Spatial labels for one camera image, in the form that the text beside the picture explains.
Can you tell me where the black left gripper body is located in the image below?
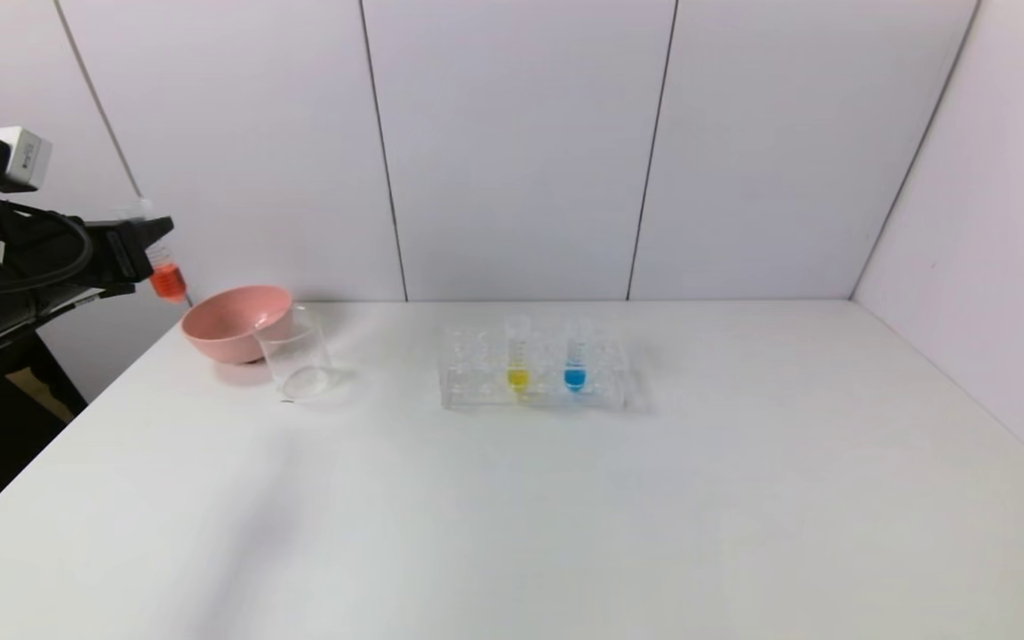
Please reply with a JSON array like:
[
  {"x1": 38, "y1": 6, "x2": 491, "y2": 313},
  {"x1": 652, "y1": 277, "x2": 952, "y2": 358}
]
[{"x1": 17, "y1": 219, "x2": 154, "y2": 300}]

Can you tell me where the red pigment test tube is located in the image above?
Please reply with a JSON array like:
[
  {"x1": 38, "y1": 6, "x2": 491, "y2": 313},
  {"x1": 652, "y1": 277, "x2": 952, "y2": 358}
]
[{"x1": 134, "y1": 200, "x2": 188, "y2": 304}]

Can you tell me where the clear acrylic test tube rack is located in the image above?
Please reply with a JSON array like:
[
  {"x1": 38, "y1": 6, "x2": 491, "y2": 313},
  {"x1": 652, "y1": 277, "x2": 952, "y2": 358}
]
[{"x1": 438, "y1": 324, "x2": 628, "y2": 411}]

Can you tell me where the yellow pigment test tube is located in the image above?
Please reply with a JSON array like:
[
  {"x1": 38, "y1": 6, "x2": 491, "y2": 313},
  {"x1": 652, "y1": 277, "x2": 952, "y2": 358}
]
[{"x1": 506, "y1": 313, "x2": 532, "y2": 396}]

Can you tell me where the blue pigment test tube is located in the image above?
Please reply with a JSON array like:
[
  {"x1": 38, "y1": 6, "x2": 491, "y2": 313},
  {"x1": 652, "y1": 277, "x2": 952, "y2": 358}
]
[{"x1": 563, "y1": 313, "x2": 588, "y2": 394}]

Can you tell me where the pink bowl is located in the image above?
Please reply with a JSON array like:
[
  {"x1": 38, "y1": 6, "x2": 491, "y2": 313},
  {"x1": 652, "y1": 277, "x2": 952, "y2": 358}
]
[{"x1": 181, "y1": 285, "x2": 295, "y2": 365}]

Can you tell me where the clear glass beaker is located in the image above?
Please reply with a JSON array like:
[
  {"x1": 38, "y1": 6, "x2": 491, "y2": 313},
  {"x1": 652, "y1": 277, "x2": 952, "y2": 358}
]
[{"x1": 256, "y1": 306, "x2": 336, "y2": 402}]

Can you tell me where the black camera cable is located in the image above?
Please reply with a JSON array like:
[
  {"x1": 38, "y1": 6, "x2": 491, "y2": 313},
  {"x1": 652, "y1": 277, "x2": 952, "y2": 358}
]
[{"x1": 0, "y1": 203, "x2": 95, "y2": 299}]

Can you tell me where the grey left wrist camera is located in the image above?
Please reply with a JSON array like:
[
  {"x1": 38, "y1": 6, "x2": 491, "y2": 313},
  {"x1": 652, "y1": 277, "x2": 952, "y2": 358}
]
[{"x1": 0, "y1": 126, "x2": 53, "y2": 193}]

